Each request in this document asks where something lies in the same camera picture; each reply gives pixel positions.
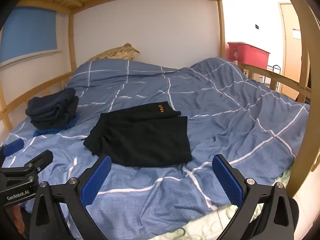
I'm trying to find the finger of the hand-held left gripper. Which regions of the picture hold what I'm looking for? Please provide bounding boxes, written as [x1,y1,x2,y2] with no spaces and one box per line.
[24,149,54,178]
[0,139,25,167]

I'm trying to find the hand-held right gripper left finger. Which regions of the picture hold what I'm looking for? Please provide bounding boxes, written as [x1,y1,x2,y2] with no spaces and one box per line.
[30,155,112,240]

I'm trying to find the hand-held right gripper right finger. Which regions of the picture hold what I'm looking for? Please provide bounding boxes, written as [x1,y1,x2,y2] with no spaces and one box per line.
[212,154,295,240]

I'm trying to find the black pants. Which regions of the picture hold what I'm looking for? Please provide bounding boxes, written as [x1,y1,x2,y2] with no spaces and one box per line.
[83,101,193,168]

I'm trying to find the blue folded garment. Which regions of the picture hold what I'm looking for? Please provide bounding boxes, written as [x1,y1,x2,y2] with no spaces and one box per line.
[33,114,78,137]

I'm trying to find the white green-patterned bed sheet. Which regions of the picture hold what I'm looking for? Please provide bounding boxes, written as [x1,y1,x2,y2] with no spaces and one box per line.
[175,167,293,240]

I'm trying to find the stack of dark folded clothes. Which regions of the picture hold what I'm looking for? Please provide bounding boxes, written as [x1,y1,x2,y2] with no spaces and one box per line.
[25,87,79,130]

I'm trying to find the blue checked duvet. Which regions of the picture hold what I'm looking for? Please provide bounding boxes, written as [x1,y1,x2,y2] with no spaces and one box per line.
[0,57,310,240]

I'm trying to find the blue window blind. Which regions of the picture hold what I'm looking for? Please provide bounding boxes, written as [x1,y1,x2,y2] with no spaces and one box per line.
[0,7,58,63]

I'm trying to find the black metal rack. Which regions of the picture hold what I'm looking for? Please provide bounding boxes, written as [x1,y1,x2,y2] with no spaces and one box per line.
[267,65,281,90]

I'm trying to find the red storage bin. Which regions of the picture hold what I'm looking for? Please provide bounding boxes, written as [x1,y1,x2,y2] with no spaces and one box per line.
[227,42,271,68]

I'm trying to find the beige patterned pillow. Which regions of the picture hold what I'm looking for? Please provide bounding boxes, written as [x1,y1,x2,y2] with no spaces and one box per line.
[85,42,140,62]

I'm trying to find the beige door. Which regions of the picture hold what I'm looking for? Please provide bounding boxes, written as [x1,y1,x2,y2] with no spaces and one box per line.
[279,2,304,95]

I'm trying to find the wooden bunk bed frame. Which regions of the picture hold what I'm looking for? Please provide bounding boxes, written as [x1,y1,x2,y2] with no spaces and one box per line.
[0,0,320,198]

